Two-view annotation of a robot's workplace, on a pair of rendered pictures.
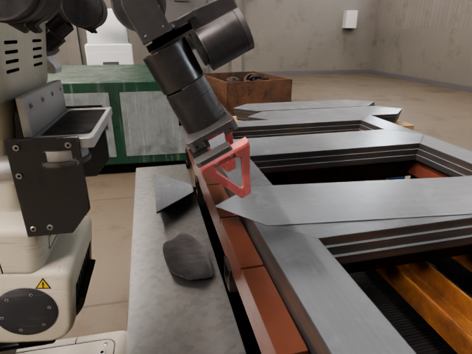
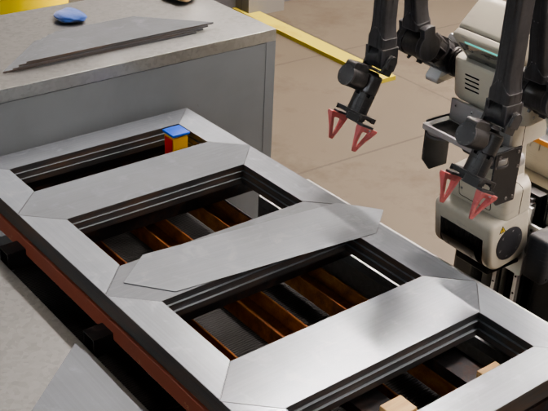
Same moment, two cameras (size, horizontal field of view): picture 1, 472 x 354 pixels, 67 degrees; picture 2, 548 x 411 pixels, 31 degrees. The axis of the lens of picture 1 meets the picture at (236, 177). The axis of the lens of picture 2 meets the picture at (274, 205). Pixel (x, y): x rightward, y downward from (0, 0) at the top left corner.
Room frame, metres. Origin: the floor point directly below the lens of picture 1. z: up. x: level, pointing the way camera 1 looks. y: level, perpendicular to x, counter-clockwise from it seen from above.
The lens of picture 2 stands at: (2.58, -1.23, 2.14)
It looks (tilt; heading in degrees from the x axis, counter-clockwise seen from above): 29 degrees down; 154
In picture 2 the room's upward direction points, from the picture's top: 3 degrees clockwise
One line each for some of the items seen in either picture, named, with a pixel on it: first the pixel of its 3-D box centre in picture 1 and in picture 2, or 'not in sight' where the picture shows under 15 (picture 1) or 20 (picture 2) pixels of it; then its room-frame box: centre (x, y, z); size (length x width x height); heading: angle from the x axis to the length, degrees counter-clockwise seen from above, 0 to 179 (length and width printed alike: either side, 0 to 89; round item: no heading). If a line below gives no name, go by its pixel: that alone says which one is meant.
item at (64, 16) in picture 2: not in sight; (69, 15); (-0.59, -0.47, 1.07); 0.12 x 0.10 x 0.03; 13
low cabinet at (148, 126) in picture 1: (93, 111); not in sight; (3.82, 1.54, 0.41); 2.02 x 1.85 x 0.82; 101
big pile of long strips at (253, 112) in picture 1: (317, 114); not in sight; (1.72, -0.39, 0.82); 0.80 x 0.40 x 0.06; 104
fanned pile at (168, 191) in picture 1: (173, 189); not in sight; (1.10, 0.21, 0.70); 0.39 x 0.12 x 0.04; 14
